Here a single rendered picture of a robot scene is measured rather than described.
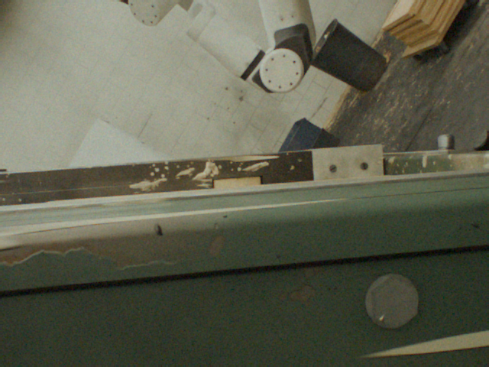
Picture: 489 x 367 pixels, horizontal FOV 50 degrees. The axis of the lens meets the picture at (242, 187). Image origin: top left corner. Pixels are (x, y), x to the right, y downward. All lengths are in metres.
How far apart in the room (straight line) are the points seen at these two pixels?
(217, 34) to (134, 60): 5.16
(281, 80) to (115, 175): 0.33
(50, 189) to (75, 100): 5.29
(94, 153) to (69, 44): 1.89
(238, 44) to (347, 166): 0.29
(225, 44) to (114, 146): 3.74
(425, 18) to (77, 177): 3.31
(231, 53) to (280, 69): 0.10
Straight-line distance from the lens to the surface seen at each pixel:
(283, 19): 0.96
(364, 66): 5.21
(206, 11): 0.99
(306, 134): 5.10
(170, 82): 6.05
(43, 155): 6.24
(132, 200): 0.38
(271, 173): 0.88
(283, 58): 0.94
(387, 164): 0.93
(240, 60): 0.97
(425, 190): 0.16
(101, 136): 4.68
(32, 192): 0.90
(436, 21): 3.99
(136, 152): 4.64
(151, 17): 0.98
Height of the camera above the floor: 1.20
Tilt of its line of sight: 7 degrees down
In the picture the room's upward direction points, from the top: 60 degrees counter-clockwise
